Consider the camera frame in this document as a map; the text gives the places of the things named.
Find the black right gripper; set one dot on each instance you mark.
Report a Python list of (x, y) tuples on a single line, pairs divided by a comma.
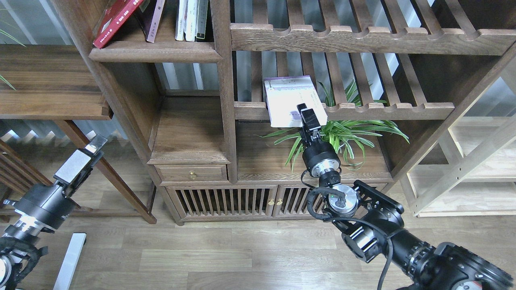
[(309, 132)]

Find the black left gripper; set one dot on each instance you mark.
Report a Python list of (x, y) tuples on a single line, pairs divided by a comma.
[(45, 208)]

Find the white lavender book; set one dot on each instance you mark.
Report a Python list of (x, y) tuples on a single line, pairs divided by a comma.
[(283, 94)]

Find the red book white pages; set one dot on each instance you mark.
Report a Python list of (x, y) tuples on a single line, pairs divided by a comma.
[(114, 17)]

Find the maroon book chinese title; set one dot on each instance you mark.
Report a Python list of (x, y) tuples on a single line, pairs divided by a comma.
[(149, 15)]

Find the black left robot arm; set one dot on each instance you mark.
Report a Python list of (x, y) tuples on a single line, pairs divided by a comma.
[(19, 254)]

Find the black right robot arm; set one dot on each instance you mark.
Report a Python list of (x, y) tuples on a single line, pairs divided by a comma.
[(371, 224)]

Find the light wooden shelf unit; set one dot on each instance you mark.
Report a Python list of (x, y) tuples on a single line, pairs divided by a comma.
[(479, 176)]

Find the white plant pot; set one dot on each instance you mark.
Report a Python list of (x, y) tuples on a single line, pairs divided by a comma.
[(319, 150)]

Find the green spider plant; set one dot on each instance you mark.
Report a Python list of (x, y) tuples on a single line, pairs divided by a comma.
[(347, 137)]

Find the dark wooden bookshelf cabinet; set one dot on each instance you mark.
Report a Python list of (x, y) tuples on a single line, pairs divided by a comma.
[(190, 106)]

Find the white metal bar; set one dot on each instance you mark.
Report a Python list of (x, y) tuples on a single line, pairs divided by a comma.
[(70, 261)]

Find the white upright book middle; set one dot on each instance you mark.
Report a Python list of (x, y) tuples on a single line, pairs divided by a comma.
[(190, 29)]

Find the white upright book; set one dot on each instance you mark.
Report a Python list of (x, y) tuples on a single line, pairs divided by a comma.
[(181, 20), (190, 29)]

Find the dark spine upright book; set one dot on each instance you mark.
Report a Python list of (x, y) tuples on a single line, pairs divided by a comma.
[(201, 20)]

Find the white upright book left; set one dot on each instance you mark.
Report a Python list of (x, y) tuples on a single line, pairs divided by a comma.
[(181, 20)]

